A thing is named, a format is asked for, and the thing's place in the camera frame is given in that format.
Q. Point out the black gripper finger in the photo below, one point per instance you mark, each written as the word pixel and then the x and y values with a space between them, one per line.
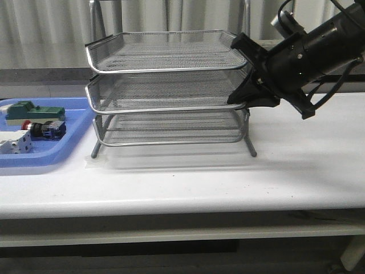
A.
pixel 253 94
pixel 252 51

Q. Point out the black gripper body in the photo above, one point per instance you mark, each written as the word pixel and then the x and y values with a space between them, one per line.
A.
pixel 280 73

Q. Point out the silver mesh tray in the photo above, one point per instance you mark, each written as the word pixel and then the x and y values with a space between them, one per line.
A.
pixel 164 51
pixel 163 91
pixel 156 128

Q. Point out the red emergency stop button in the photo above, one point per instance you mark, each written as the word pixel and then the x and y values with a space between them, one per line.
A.
pixel 51 130

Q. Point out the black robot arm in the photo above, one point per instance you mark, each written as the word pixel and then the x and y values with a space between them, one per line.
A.
pixel 339 42

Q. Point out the dark background counter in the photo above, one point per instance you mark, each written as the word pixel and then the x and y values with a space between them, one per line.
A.
pixel 44 63

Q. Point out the blue plastic tray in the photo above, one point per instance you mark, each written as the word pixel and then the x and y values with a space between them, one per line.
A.
pixel 46 152

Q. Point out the white circuit breaker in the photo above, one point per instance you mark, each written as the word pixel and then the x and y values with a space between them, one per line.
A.
pixel 16 142

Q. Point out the green and white switch module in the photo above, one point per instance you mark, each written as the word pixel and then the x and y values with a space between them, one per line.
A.
pixel 18 112

